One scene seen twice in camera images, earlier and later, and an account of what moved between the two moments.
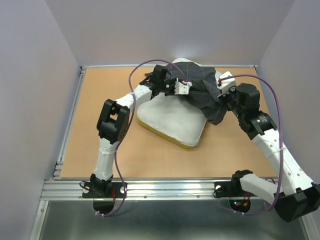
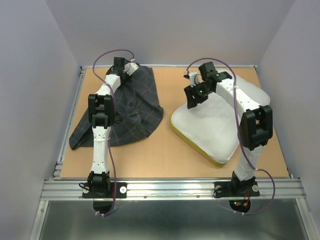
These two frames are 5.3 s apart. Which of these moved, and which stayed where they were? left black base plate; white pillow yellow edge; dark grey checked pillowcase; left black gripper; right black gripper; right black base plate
Moved: right black gripper; left black gripper; white pillow yellow edge; dark grey checked pillowcase
Stayed: right black base plate; left black base plate
